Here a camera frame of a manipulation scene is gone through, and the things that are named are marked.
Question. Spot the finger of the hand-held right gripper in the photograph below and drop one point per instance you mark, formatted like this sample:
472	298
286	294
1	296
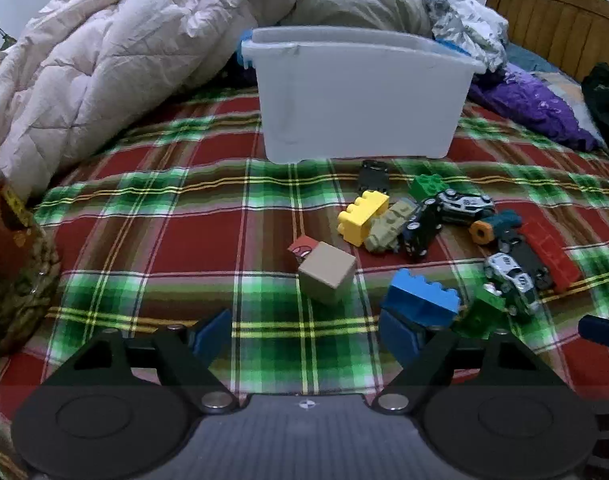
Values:
601	332

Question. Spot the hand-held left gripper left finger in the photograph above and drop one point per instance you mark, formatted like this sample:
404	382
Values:
212	338

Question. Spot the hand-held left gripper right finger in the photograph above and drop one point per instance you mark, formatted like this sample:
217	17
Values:
399	340

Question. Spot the blue toy building block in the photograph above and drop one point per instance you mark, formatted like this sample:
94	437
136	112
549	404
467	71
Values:
422	297

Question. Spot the tan wooden cube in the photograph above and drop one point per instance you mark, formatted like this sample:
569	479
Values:
328	275

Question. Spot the red patterned wooden cube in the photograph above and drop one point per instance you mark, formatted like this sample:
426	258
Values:
301	249

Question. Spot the teal and orange toy cylinder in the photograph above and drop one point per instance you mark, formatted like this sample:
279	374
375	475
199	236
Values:
496	225

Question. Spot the white plastic container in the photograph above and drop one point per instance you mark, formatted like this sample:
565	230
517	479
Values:
359	100

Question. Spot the dark green toy block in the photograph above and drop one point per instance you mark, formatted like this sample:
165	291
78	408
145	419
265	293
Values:
482	312

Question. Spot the red toy brick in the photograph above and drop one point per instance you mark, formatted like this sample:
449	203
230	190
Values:
554	255

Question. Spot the plaid blanket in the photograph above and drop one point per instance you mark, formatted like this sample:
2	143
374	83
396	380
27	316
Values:
184	240

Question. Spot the black flat toy car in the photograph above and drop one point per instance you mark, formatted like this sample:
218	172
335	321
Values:
526	260

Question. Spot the silver toy car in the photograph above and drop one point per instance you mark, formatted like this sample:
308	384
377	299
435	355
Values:
509	271

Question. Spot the olive toy tank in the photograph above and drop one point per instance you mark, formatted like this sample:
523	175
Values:
387	227

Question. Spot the yellow toy building block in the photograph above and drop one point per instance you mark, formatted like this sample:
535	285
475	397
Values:
362	215

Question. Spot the white police toy car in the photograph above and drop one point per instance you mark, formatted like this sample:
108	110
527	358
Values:
464	205

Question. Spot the green toy building block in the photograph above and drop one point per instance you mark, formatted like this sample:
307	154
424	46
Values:
425	186

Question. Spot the overturned black toy car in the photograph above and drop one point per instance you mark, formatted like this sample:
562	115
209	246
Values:
374	176

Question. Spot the brown patterned bag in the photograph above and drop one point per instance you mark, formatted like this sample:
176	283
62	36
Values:
14	270

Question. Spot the dark green cloth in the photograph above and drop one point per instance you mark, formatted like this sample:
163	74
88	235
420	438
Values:
606	105

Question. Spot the striped patterned pillow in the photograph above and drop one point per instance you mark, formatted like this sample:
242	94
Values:
569	92

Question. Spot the purple cloth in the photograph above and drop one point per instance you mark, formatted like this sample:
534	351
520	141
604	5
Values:
529	100

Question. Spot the blue pillow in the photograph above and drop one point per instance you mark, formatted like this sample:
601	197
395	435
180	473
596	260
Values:
526	57

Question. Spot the pale pink quilt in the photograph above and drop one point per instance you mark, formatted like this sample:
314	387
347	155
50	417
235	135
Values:
99	60

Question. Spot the grey floral cloth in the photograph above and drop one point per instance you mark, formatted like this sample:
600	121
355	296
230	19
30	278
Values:
464	25

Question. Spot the wooden headboard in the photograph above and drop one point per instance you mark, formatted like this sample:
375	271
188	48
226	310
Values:
549	15

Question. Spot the grey duvet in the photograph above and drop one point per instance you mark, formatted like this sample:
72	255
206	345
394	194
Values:
359	0

